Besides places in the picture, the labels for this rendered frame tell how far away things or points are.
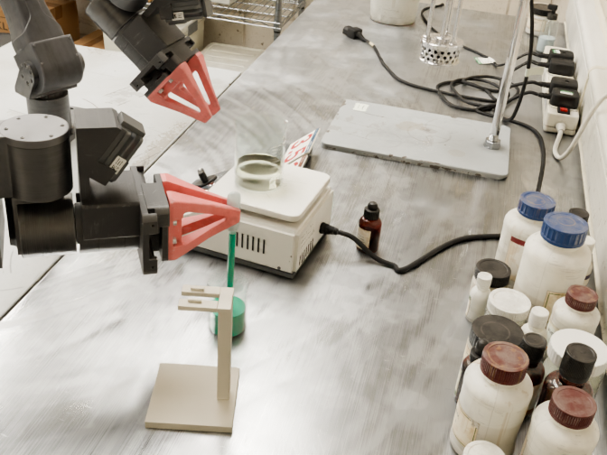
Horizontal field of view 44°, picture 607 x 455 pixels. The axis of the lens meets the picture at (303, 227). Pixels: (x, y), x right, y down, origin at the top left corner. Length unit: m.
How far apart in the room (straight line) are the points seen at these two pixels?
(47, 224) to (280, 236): 0.29
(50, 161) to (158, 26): 0.37
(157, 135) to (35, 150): 0.60
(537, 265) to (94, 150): 0.48
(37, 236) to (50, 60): 0.49
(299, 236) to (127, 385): 0.26
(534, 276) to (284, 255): 0.28
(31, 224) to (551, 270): 0.53
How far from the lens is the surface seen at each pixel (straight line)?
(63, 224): 0.70
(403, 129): 1.30
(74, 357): 0.81
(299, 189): 0.92
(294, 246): 0.88
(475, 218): 1.09
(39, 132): 0.68
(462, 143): 1.28
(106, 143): 0.67
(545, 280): 0.86
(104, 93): 1.41
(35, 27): 1.17
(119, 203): 0.69
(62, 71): 1.17
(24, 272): 0.94
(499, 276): 0.90
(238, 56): 3.33
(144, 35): 0.98
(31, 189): 0.68
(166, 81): 0.98
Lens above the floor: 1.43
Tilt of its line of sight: 32 degrees down
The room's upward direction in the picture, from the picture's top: 5 degrees clockwise
